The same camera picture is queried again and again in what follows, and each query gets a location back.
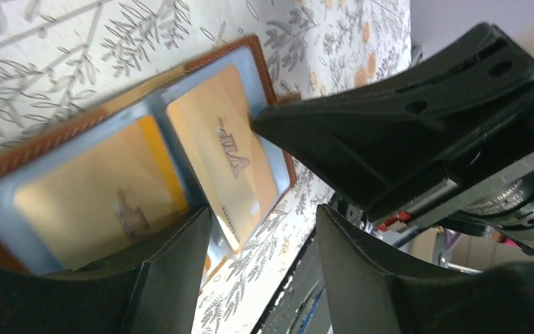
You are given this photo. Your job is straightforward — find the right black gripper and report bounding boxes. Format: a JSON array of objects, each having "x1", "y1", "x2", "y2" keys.
[{"x1": 252, "y1": 23, "x2": 534, "y2": 255}]

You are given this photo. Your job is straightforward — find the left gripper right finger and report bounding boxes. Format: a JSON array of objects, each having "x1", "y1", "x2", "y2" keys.
[{"x1": 316, "y1": 204, "x2": 534, "y2": 333}]

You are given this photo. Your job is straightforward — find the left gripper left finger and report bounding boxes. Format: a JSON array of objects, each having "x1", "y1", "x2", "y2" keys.
[{"x1": 0, "y1": 206, "x2": 211, "y2": 333}]

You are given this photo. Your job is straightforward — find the gold VIP card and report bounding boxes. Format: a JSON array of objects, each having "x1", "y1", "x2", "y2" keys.
[
  {"x1": 13, "y1": 116, "x2": 188, "y2": 269},
  {"x1": 166, "y1": 65, "x2": 280, "y2": 254}
]

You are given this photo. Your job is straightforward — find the brown leather card holder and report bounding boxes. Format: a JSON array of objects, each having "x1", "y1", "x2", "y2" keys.
[{"x1": 0, "y1": 35, "x2": 296, "y2": 275}]

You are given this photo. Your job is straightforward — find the floral patterned table mat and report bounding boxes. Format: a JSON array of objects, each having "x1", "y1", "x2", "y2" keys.
[{"x1": 0, "y1": 1, "x2": 411, "y2": 333}]

